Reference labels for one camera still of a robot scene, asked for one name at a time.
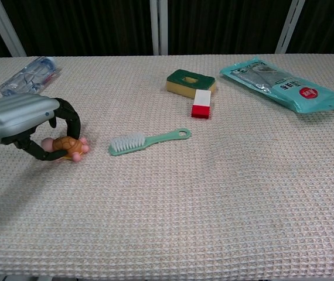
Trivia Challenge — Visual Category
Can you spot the yellow sponge with green top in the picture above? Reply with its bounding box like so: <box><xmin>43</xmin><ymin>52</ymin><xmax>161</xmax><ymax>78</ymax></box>
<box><xmin>166</xmin><ymin>68</ymin><xmax>216</xmax><ymax>95</ymax></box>

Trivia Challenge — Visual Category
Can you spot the clear plastic water bottle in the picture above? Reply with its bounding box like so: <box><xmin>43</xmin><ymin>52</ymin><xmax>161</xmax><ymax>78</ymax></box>
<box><xmin>0</xmin><ymin>56</ymin><xmax>61</xmax><ymax>97</ymax></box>

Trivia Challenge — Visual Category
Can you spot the teal packaged gloves bag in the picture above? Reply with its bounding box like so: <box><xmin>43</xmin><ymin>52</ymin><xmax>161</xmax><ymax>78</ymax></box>
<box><xmin>220</xmin><ymin>57</ymin><xmax>334</xmax><ymax>114</ymax></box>

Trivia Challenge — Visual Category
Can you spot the white metal frame post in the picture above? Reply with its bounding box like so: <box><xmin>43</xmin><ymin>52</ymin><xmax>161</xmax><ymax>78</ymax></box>
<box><xmin>0</xmin><ymin>0</ymin><xmax>27</xmax><ymax>57</ymax></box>
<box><xmin>274</xmin><ymin>0</ymin><xmax>306</xmax><ymax>54</ymax></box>
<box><xmin>149</xmin><ymin>0</ymin><xmax>169</xmax><ymax>56</ymax></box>

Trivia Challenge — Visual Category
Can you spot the orange and pink turtle toy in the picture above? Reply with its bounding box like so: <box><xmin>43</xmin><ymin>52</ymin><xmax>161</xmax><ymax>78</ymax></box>
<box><xmin>40</xmin><ymin>136</ymin><xmax>90</xmax><ymax>162</ymax></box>

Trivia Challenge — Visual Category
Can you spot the green brush with white bristles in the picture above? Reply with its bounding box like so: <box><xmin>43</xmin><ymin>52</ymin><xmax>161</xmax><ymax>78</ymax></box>
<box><xmin>108</xmin><ymin>128</ymin><xmax>192</xmax><ymax>156</ymax></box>

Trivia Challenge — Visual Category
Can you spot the beige waffle-weave table cloth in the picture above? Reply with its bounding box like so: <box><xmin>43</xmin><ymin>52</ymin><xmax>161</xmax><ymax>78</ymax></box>
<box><xmin>0</xmin><ymin>53</ymin><xmax>334</xmax><ymax>279</ymax></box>

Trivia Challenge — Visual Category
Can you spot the red and white block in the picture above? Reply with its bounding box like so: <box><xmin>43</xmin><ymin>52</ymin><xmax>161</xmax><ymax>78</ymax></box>
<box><xmin>191</xmin><ymin>89</ymin><xmax>213</xmax><ymax>119</ymax></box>

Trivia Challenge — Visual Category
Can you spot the left silver and black robot hand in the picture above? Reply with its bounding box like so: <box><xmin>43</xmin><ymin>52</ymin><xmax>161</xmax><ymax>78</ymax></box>
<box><xmin>0</xmin><ymin>92</ymin><xmax>82</xmax><ymax>162</ymax></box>

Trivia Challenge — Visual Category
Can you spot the dark curtain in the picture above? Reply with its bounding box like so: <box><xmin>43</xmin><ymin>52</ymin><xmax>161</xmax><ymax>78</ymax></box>
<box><xmin>0</xmin><ymin>0</ymin><xmax>334</xmax><ymax>59</ymax></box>

